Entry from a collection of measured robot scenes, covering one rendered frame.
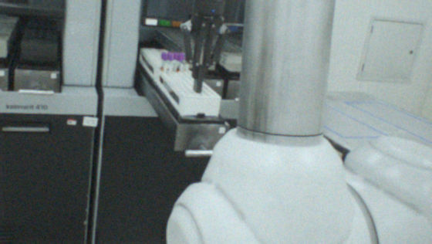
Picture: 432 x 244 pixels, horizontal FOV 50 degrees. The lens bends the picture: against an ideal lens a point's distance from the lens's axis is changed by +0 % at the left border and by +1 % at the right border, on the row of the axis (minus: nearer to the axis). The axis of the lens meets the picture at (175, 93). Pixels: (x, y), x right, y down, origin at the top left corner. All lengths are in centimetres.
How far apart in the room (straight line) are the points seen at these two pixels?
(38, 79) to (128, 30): 34
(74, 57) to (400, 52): 252
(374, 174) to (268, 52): 22
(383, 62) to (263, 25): 298
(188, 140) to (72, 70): 60
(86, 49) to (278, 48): 111
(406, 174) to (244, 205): 22
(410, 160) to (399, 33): 289
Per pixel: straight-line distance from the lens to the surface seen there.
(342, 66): 329
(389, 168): 62
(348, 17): 323
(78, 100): 150
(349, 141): 114
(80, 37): 154
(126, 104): 152
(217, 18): 112
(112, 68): 157
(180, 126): 109
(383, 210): 61
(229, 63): 166
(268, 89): 50
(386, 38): 344
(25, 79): 148
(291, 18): 50
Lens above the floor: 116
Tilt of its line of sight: 16 degrees down
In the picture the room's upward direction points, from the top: 7 degrees clockwise
